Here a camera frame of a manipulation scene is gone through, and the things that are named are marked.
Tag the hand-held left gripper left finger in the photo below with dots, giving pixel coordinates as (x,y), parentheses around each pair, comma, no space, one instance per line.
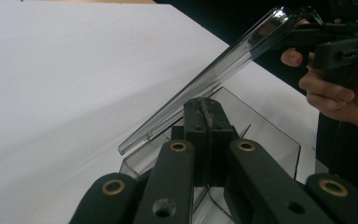
(197,124)

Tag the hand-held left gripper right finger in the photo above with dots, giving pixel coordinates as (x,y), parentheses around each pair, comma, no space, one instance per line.
(219,130)

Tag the clear plastic compartment box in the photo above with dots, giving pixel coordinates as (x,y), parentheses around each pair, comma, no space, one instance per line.
(214,74)

